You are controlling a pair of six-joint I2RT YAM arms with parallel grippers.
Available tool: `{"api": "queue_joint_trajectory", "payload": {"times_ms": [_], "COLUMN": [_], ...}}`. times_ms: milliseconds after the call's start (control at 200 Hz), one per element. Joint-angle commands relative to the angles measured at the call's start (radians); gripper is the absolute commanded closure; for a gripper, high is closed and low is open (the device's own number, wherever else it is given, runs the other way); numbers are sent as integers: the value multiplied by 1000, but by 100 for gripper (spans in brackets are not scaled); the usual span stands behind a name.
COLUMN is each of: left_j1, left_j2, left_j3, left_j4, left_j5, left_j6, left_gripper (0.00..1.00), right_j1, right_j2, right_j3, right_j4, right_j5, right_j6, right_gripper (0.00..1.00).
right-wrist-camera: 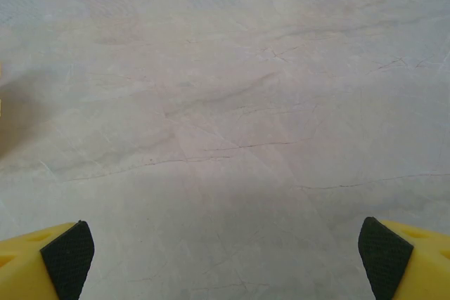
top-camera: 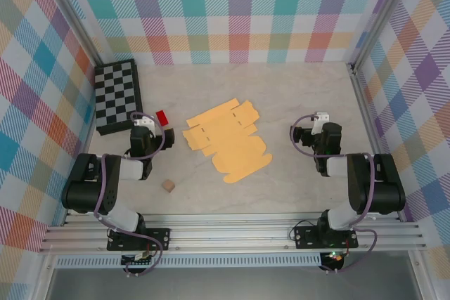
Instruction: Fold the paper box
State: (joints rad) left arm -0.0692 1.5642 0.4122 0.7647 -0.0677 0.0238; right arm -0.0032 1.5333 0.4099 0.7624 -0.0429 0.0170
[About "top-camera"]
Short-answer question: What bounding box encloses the orange cardboard paper box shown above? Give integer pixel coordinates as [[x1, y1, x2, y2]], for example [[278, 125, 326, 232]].
[[181, 98, 274, 184]]

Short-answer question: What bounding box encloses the black grey chessboard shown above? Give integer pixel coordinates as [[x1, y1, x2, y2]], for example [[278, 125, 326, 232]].
[[94, 58, 145, 137]]

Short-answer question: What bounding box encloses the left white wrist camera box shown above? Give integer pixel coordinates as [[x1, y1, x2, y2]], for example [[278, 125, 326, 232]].
[[134, 116, 157, 129]]

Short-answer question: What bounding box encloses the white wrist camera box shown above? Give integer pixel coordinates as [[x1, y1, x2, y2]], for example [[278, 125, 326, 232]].
[[134, 116, 157, 129], [314, 111, 331, 129]]

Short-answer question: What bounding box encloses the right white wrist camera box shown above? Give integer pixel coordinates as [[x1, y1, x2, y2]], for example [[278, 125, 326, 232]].
[[314, 111, 331, 129]]

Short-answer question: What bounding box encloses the aluminium side rail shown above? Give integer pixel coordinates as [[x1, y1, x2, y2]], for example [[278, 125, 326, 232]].
[[346, 63, 404, 222]]

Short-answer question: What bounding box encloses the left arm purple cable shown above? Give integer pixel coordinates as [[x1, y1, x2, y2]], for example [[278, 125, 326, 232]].
[[93, 112, 167, 278]]

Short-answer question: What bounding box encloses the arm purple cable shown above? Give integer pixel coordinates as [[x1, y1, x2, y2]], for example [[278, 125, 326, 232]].
[[93, 112, 167, 278], [290, 113, 379, 275]]

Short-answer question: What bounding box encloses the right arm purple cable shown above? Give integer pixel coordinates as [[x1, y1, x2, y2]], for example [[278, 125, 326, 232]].
[[290, 113, 379, 275]]

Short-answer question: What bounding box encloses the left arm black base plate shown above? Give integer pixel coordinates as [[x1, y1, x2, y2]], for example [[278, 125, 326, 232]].
[[106, 228, 172, 252]]

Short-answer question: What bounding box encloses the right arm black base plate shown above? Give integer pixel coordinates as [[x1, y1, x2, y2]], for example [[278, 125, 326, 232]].
[[293, 226, 359, 250]]

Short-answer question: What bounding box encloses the wide aluminium mounting rail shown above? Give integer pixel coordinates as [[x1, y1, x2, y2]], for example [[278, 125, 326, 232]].
[[37, 212, 428, 254]]

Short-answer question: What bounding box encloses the aluminium frame post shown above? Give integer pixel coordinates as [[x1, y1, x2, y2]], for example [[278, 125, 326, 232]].
[[349, 0, 421, 72], [40, 0, 105, 67]]

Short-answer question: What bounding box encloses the slotted grey cable duct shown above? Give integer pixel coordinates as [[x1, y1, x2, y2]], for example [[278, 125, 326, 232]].
[[55, 256, 323, 269]]

